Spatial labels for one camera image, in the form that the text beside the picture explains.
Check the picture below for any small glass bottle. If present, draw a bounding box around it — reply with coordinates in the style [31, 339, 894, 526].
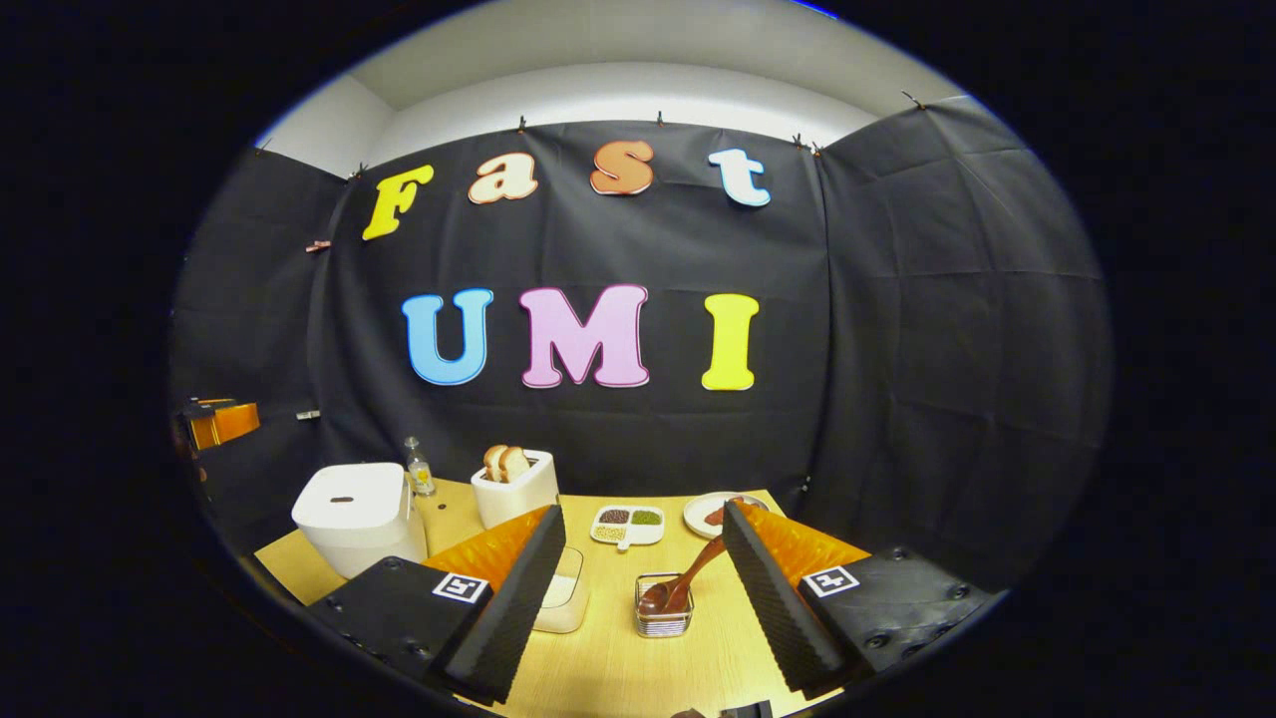
[404, 436, 437, 497]

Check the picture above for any white toaster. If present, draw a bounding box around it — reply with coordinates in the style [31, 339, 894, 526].
[471, 451, 560, 531]

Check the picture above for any brown wooden spoon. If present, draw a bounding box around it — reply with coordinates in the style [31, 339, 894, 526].
[639, 536, 729, 615]

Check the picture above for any wire chopstick holder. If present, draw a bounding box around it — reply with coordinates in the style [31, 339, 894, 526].
[635, 572, 695, 639]

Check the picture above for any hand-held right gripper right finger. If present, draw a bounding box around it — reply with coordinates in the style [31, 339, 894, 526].
[723, 500, 998, 699]

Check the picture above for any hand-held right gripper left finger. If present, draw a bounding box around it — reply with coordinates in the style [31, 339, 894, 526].
[309, 504, 567, 704]

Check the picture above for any round white plate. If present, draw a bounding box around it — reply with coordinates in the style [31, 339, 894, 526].
[683, 492, 771, 540]

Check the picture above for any white divided dish with grains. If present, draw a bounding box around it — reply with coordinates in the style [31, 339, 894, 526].
[590, 504, 666, 552]

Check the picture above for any white rice cooker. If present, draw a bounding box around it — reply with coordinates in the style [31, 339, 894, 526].
[291, 462, 430, 580]

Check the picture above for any clear container of rice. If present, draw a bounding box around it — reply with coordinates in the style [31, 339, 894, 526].
[531, 573, 591, 635]

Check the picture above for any black backdrop cloth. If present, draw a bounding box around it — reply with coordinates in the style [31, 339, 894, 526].
[169, 95, 1113, 589]

